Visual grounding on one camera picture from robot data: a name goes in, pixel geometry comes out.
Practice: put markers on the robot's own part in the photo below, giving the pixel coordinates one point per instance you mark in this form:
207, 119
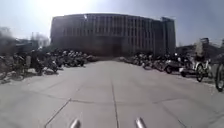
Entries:
75, 124
140, 123

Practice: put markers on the low building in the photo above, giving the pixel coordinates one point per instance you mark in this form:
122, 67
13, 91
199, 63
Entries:
200, 48

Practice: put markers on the bare trees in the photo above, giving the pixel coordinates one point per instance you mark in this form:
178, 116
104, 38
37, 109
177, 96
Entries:
36, 39

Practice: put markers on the grey concrete slab pavement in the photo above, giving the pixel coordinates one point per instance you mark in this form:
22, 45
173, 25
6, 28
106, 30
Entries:
110, 90

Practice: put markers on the large dark multistorey building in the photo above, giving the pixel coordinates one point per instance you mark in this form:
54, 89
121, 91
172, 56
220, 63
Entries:
110, 35

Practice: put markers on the row of parked bicycles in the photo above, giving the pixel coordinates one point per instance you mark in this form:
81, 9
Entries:
180, 65
43, 61

